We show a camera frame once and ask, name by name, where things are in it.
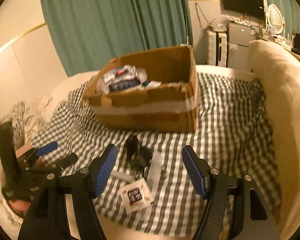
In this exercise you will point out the white dressing table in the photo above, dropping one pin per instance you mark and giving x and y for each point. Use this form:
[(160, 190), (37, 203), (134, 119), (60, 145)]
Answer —
[(275, 40)]

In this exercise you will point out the floral white bedsheet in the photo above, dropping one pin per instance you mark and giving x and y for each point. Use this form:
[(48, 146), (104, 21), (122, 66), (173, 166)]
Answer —
[(26, 122)]

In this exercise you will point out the person's left hand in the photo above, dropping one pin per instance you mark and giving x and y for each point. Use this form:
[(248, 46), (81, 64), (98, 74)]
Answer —
[(20, 207)]

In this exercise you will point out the white oval mirror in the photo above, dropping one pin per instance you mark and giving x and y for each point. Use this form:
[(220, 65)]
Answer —
[(275, 18)]

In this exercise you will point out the silver crinkled foil bag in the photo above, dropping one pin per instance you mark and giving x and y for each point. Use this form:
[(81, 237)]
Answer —
[(123, 78)]

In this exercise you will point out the white brown snack sachet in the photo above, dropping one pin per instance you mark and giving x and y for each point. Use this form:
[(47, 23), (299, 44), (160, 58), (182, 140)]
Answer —
[(136, 196)]

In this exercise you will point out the green checkered cloth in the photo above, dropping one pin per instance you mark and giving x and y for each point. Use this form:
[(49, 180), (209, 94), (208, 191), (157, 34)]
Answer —
[(233, 135)]

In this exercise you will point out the black clip object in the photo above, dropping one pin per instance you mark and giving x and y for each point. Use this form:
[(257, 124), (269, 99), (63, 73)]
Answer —
[(138, 156)]

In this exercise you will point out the brown cardboard box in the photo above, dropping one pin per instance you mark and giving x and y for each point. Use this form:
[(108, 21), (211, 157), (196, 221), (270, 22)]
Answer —
[(171, 107)]

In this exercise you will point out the green curtain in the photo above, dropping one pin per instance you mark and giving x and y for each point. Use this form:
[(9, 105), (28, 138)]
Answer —
[(87, 34)]

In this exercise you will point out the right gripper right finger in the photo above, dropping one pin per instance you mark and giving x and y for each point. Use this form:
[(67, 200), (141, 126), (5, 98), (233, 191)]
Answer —
[(251, 215)]

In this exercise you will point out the cream pillow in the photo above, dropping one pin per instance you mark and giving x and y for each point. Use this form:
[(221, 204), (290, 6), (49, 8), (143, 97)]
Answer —
[(279, 74)]

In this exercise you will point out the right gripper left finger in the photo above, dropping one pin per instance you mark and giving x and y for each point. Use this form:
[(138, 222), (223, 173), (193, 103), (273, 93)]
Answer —
[(47, 217)]

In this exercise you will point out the white suitcase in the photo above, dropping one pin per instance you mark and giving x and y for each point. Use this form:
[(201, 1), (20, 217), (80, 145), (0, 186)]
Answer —
[(216, 45)]

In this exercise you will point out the phone on left gripper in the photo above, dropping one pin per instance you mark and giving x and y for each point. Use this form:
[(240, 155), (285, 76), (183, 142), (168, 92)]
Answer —
[(7, 153)]

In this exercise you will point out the white toothpaste tube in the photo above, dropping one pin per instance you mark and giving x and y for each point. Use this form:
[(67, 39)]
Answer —
[(150, 85)]

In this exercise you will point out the grey mini fridge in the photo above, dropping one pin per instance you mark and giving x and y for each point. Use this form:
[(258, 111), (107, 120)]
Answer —
[(238, 37)]

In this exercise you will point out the black wall television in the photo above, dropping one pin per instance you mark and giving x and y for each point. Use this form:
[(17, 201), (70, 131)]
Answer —
[(253, 8)]

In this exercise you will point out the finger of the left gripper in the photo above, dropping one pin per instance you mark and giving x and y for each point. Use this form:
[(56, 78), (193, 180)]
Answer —
[(48, 148), (67, 161)]

